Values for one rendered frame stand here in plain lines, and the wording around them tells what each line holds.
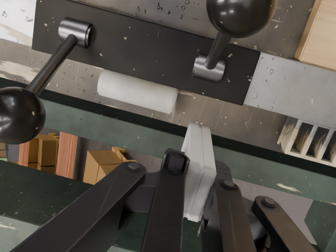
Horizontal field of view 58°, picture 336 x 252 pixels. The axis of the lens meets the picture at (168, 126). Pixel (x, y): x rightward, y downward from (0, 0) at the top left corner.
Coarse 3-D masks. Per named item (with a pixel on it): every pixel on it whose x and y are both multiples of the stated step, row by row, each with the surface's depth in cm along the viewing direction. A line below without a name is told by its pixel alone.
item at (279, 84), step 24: (0, 0) 27; (24, 0) 27; (72, 0) 27; (0, 24) 28; (24, 24) 28; (264, 72) 27; (288, 72) 27; (312, 72) 27; (264, 96) 28; (288, 96) 28; (312, 96) 28; (312, 120) 28
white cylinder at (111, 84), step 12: (108, 72) 30; (108, 84) 30; (120, 84) 30; (132, 84) 30; (144, 84) 30; (156, 84) 30; (108, 96) 31; (120, 96) 31; (132, 96) 30; (144, 96) 30; (156, 96) 30; (168, 96) 30; (156, 108) 31; (168, 108) 30
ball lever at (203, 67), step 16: (208, 0) 16; (224, 0) 15; (240, 0) 15; (256, 0) 15; (272, 0) 15; (208, 16) 17; (224, 16) 16; (240, 16) 15; (256, 16) 15; (272, 16) 16; (224, 32) 17; (240, 32) 16; (256, 32) 16; (224, 48) 22; (208, 64) 25; (224, 64) 26; (208, 80) 27
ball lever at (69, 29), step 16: (64, 32) 26; (80, 32) 26; (64, 48) 24; (48, 64) 23; (32, 80) 22; (48, 80) 22; (0, 96) 18; (16, 96) 19; (32, 96) 19; (0, 112) 18; (16, 112) 18; (32, 112) 19; (0, 128) 18; (16, 128) 18; (32, 128) 19
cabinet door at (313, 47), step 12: (324, 0) 27; (312, 12) 29; (324, 12) 27; (312, 24) 28; (324, 24) 28; (312, 36) 28; (324, 36) 28; (300, 48) 29; (312, 48) 28; (324, 48) 28; (300, 60) 29; (312, 60) 29; (324, 60) 29
